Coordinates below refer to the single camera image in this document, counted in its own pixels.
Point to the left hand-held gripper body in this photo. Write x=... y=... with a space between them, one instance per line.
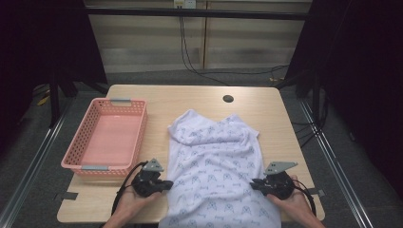
x=145 y=186

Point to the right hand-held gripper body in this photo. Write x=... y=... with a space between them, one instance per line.
x=280 y=186

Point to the white printed shirt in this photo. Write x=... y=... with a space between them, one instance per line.
x=215 y=164

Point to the pink plastic basket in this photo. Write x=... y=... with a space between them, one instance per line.
x=107 y=139

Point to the person's left hand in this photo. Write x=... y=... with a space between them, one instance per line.
x=133 y=205

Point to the person's right hand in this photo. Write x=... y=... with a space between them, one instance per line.
x=296 y=205

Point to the dark tape strip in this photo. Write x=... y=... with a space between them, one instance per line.
x=68 y=196
x=317 y=192

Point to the black round table grommet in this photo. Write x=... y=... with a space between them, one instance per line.
x=228 y=98

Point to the black metal stand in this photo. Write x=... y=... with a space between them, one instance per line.
x=53 y=101
x=316 y=98

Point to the yellow floor item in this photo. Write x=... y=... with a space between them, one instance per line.
x=42 y=100

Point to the black curtain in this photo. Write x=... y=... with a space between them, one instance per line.
x=41 y=47
x=364 y=79

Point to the black horizontal bar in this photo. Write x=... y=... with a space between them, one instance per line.
x=221 y=14

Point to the aluminium floor rail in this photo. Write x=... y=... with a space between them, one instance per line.
x=34 y=161
x=335 y=164

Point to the white wall socket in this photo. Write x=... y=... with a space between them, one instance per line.
x=185 y=3

